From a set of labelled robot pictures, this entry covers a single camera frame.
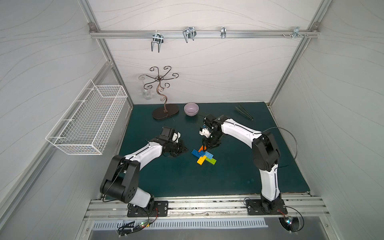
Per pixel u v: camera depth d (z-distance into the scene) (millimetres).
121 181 436
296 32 764
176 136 782
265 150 521
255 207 733
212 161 903
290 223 720
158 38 781
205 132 861
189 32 764
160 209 735
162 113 1136
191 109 1122
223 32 785
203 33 789
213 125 693
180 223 703
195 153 921
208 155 909
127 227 717
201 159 891
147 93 993
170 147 749
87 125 689
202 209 750
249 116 1113
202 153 886
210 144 799
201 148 876
